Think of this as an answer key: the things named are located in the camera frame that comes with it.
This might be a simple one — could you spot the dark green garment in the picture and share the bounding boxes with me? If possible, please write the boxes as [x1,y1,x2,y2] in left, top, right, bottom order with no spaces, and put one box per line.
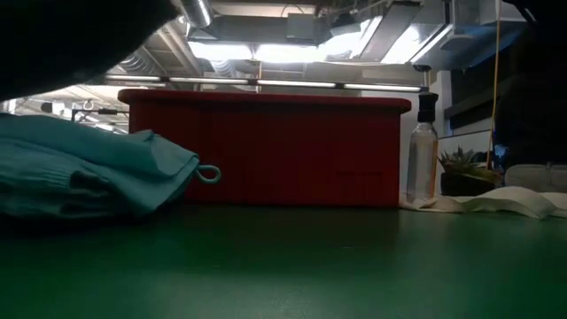
[0,0,181,102]

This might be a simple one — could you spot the long ceiling light strip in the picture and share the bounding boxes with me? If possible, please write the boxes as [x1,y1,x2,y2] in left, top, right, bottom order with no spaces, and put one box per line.
[104,74,430,93]

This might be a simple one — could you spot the yellow hanging cable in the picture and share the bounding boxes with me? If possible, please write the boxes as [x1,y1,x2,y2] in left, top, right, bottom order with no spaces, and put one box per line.
[485,0,502,170]

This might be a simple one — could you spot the teal shorts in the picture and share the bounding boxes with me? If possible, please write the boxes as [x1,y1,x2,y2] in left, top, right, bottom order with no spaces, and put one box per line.
[0,113,221,221]

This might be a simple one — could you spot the cream canvas tote bag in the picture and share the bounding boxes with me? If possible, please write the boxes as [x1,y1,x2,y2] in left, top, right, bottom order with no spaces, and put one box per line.
[398,185,567,220]

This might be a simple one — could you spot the small potted succulent plant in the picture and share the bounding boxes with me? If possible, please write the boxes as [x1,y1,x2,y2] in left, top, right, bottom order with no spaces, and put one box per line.
[437,146,505,197]

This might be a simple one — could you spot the red plastic laundry bin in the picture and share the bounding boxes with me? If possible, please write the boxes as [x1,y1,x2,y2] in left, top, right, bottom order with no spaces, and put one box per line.
[117,88,413,208]

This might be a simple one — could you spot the clear spray bottle black cap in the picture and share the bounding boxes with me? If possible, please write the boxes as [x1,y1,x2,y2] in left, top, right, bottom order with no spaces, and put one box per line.
[405,91,440,206]

